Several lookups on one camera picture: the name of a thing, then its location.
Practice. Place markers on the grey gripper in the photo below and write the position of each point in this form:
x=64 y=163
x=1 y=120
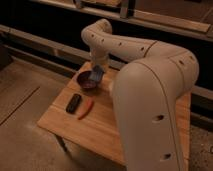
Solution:
x=97 y=73

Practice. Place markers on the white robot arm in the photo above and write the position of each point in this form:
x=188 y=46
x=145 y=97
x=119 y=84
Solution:
x=144 y=94

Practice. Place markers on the dark ceramic bowl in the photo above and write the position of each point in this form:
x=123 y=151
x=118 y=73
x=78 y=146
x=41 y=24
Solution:
x=88 y=80

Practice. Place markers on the wooden table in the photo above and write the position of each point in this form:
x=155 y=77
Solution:
x=97 y=131

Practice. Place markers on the metal table leg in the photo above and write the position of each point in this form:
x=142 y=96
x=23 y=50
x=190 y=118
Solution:
x=61 y=143

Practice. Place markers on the wooden wall rail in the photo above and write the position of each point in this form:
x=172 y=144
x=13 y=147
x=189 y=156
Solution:
x=184 y=17

